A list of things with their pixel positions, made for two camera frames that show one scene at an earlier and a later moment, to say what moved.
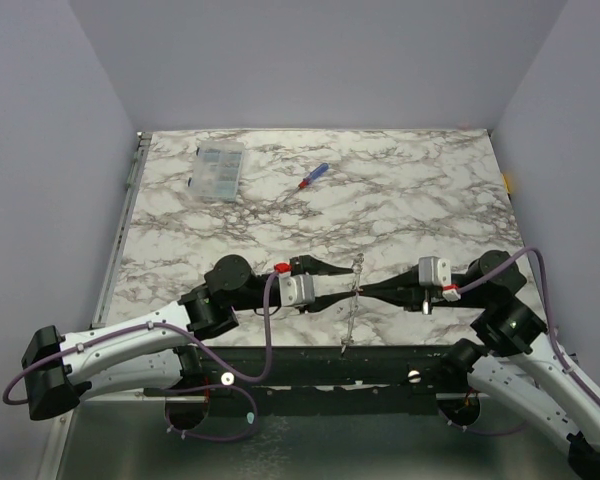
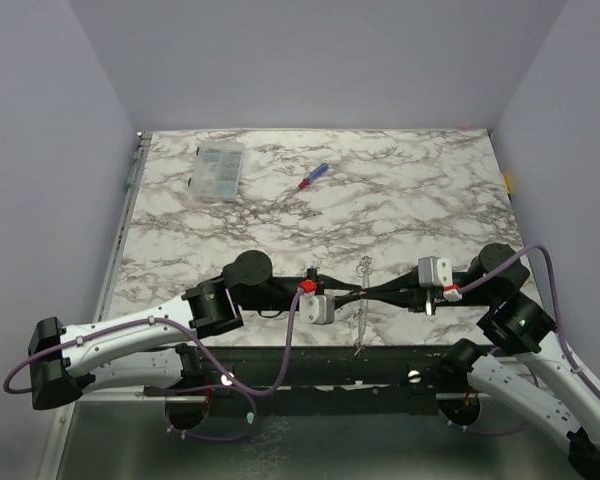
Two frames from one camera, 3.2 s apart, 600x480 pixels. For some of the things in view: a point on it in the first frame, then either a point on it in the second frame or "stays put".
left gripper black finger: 309,265 -> 324,282
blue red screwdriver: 314,175 stays put
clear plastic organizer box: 216,170 stays put
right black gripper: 415,288 stays put
